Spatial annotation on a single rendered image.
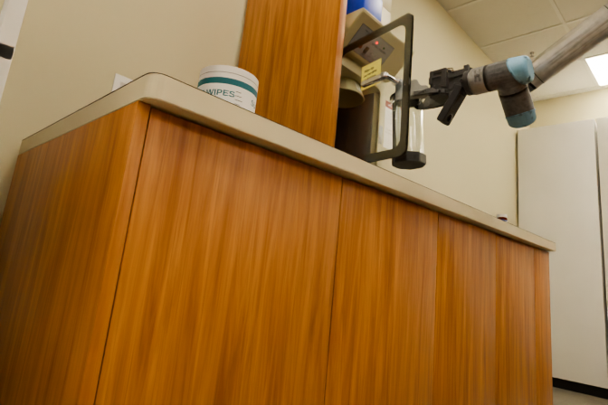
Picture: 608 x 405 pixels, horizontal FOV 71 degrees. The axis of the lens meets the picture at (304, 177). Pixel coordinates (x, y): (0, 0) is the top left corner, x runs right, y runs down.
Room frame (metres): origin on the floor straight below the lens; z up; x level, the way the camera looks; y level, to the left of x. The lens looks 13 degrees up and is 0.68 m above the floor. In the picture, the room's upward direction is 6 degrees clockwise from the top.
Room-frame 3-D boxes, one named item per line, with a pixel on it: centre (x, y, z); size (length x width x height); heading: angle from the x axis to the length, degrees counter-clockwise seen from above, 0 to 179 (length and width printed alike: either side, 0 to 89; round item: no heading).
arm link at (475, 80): (1.09, -0.46, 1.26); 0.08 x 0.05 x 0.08; 135
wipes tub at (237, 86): (0.88, 0.19, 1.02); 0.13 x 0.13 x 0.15
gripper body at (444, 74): (1.15, -0.41, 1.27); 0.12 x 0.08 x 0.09; 45
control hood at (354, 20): (1.32, -0.20, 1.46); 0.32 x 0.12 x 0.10; 135
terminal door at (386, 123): (1.12, -0.16, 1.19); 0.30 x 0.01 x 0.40; 36
